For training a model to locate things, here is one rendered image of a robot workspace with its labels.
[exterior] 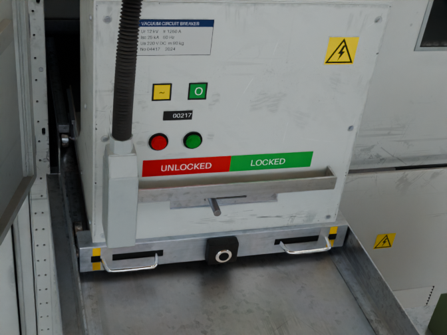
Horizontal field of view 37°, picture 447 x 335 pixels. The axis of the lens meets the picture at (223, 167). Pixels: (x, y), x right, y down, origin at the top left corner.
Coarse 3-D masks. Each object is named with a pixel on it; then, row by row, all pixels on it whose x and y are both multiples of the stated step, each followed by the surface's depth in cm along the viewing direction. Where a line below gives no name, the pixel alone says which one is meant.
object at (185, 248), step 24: (144, 240) 125; (168, 240) 126; (192, 240) 127; (240, 240) 130; (264, 240) 132; (288, 240) 134; (312, 240) 136; (336, 240) 138; (120, 264) 126; (144, 264) 127
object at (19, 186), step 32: (0, 0) 121; (0, 32) 119; (0, 64) 126; (0, 96) 128; (32, 96) 140; (0, 128) 130; (32, 128) 143; (0, 160) 133; (0, 192) 136; (0, 224) 136
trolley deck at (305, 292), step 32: (64, 224) 138; (64, 256) 130; (256, 256) 137; (288, 256) 138; (320, 256) 139; (64, 288) 123; (96, 288) 124; (128, 288) 125; (160, 288) 126; (192, 288) 127; (224, 288) 128; (256, 288) 129; (288, 288) 130; (320, 288) 131; (64, 320) 117; (128, 320) 118; (160, 320) 119; (192, 320) 120; (224, 320) 121; (256, 320) 122; (288, 320) 123; (320, 320) 124; (352, 320) 125
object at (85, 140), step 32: (96, 0) 97; (160, 0) 99; (192, 0) 101; (224, 0) 102; (256, 0) 103; (288, 0) 105; (320, 0) 106; (352, 0) 108; (384, 0) 110; (384, 32) 113
